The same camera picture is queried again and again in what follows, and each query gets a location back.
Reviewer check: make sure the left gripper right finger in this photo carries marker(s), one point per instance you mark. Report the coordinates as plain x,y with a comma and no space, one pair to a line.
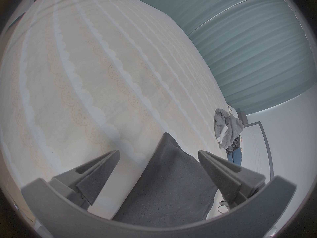
230,177

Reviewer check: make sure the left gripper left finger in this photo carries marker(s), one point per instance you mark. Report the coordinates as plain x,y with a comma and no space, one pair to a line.
91,180

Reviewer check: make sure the black T-shirt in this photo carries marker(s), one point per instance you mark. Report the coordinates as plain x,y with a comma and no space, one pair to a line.
170,182

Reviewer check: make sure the pile of clothes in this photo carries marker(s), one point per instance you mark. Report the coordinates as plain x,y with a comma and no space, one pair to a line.
229,128

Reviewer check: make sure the grey bedside table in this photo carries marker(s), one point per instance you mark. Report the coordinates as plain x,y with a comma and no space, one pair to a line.
243,118

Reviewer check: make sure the white printed pillow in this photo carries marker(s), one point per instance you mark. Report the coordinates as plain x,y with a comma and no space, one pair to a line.
232,109

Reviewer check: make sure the bed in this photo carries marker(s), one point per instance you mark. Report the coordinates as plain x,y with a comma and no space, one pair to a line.
99,71

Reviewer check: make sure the blue-green curtain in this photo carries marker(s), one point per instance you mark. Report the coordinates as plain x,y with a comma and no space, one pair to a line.
185,6
260,58

